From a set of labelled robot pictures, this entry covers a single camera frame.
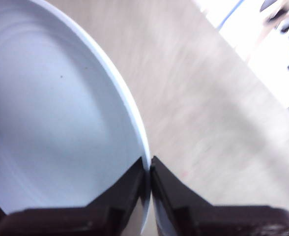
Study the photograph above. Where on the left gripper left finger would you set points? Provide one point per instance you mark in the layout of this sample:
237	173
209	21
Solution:
105	216

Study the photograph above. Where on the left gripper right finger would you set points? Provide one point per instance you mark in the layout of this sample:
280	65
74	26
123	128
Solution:
208	221

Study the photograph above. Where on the blue plate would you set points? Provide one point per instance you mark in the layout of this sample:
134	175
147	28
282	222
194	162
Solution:
56	103

